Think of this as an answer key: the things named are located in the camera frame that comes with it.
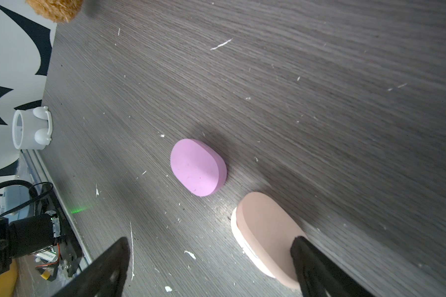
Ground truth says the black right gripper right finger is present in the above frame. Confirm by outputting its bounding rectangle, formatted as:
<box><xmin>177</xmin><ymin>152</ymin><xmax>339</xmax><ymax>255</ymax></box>
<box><xmin>290</xmin><ymin>236</ymin><xmax>372</xmax><ymax>297</ymax></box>

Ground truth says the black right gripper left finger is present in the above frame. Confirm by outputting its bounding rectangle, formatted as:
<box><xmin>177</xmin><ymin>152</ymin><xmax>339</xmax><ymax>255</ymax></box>
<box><xmin>54</xmin><ymin>237</ymin><xmax>130</xmax><ymax>297</ymax></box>

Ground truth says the pink earbud charging case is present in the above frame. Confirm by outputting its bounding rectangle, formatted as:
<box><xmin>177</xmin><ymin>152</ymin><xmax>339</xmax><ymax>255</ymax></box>
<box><xmin>230</xmin><ymin>192</ymin><xmax>306</xmax><ymax>290</ymax></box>

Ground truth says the purple earbud charging case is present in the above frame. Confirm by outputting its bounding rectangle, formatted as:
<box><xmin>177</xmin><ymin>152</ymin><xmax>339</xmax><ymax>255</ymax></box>
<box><xmin>170</xmin><ymin>139</ymin><xmax>227</xmax><ymax>197</ymax></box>

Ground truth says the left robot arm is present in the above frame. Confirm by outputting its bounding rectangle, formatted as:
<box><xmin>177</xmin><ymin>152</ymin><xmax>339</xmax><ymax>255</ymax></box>
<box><xmin>0</xmin><ymin>214</ymin><xmax>56</xmax><ymax>275</ymax></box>

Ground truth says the brown teddy bear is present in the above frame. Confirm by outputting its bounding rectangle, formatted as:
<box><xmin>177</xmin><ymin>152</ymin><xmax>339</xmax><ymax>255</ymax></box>
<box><xmin>26</xmin><ymin>0</ymin><xmax>84</xmax><ymax>23</ymax></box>

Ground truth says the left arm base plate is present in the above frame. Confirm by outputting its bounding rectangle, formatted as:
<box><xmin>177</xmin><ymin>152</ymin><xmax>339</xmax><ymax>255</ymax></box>
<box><xmin>31</xmin><ymin>190</ymin><xmax>84</xmax><ymax>282</ymax></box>

